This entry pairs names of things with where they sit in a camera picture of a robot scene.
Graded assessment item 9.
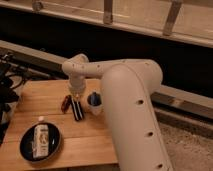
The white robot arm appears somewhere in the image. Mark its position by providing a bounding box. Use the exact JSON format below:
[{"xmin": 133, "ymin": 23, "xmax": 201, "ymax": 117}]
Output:
[{"xmin": 62, "ymin": 54, "xmax": 174, "ymax": 171}]

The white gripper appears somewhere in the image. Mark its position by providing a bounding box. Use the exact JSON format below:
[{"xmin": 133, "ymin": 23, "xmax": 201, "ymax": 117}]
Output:
[{"xmin": 69, "ymin": 77, "xmax": 86, "ymax": 97}]

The clear cup with blue item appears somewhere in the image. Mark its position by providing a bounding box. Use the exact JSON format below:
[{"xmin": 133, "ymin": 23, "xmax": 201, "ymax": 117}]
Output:
[{"xmin": 87, "ymin": 92, "xmax": 103, "ymax": 116}]

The white bottle on plate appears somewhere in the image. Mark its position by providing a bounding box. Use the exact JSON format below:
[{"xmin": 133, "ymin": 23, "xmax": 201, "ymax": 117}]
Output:
[{"xmin": 33, "ymin": 116, "xmax": 49, "ymax": 159}]

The black round plate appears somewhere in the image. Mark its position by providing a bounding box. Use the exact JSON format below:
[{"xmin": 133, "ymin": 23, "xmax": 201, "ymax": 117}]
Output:
[{"xmin": 19, "ymin": 122, "xmax": 61, "ymax": 162}]

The wooden table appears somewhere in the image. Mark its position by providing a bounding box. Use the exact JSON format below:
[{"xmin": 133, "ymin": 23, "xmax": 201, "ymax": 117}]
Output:
[{"xmin": 0, "ymin": 80, "xmax": 117, "ymax": 171}]

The black equipment with cables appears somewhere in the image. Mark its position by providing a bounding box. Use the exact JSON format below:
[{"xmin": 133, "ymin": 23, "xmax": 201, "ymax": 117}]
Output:
[{"xmin": 0, "ymin": 54, "xmax": 25, "ymax": 145}]

